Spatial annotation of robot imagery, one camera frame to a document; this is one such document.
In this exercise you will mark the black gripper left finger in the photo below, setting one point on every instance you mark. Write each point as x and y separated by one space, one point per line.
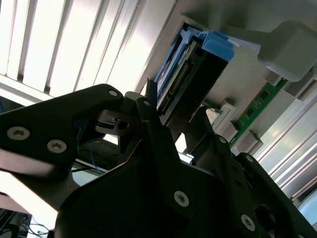
49 119

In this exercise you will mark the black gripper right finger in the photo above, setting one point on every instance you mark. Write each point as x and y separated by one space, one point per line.
247 188

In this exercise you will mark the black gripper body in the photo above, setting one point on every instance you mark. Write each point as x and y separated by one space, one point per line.
123 210

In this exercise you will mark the hard disk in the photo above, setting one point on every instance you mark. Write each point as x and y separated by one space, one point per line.
198 81

